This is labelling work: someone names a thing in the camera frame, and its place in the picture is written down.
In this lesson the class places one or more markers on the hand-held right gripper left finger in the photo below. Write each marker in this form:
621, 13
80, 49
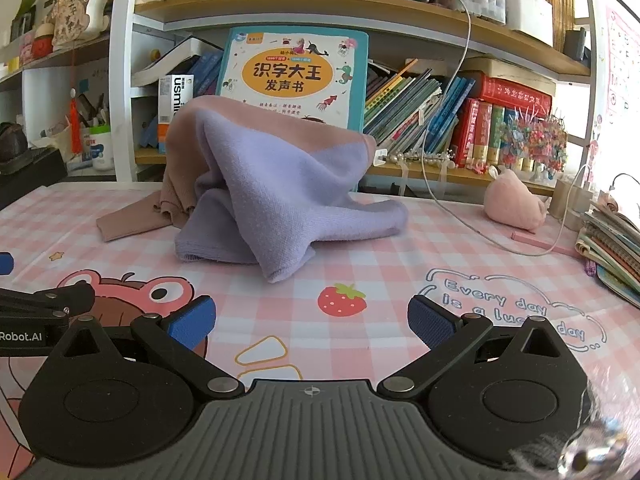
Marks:
192, 322

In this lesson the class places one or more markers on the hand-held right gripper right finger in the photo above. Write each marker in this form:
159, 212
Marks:
430, 321

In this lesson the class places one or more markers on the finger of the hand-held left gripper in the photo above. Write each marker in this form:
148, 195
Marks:
4, 264
75, 296

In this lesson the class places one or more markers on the purple and pink sweater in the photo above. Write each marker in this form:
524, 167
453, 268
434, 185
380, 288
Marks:
260, 185

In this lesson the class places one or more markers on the black box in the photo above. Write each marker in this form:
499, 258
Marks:
30, 175

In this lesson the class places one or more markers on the white jar with green lid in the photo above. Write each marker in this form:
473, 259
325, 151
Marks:
101, 152

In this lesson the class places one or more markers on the pink plush toy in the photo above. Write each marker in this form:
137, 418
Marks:
512, 200

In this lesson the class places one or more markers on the red tassel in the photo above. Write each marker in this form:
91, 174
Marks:
75, 130

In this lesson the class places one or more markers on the white plug adapter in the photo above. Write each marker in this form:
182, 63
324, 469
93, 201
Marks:
381, 156

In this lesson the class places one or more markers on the pens in holder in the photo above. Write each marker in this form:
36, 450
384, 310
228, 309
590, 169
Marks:
92, 112

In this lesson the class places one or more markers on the white charger block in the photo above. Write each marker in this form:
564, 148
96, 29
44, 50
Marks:
575, 195

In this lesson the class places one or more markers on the stack of notebooks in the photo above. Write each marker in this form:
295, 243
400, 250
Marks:
610, 250

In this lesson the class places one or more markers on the row of thick red dictionaries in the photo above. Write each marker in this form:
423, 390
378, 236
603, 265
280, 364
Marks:
472, 130

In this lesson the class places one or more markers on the grey fuzzy cuff with crystal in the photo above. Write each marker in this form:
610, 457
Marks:
575, 452

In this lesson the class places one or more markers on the colourful bead ornament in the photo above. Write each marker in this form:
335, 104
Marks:
530, 135

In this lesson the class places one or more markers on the white and wood bookshelf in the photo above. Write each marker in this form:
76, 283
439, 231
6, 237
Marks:
122, 85

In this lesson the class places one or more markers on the row of thin picture books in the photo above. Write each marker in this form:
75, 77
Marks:
410, 105

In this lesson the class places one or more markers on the white and orange carton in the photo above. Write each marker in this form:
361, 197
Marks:
175, 95

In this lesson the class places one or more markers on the red round figurine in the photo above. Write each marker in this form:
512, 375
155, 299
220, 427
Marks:
42, 42

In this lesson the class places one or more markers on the blue leaning books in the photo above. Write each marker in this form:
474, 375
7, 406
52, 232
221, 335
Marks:
205, 75

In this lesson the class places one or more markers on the open white book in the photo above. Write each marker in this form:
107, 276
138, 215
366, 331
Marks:
170, 62

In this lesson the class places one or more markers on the embroidered fabric sachet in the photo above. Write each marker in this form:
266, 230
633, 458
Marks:
72, 10

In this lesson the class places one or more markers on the teal children's picture book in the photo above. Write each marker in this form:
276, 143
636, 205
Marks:
295, 70

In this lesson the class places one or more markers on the white cat figurine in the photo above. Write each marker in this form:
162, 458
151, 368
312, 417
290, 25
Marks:
102, 5

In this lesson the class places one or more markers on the white storage box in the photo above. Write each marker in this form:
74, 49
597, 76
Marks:
530, 15

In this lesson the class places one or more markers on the orange book set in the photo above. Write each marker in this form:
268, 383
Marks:
560, 0

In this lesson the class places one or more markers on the wall poster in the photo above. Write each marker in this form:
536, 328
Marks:
622, 60

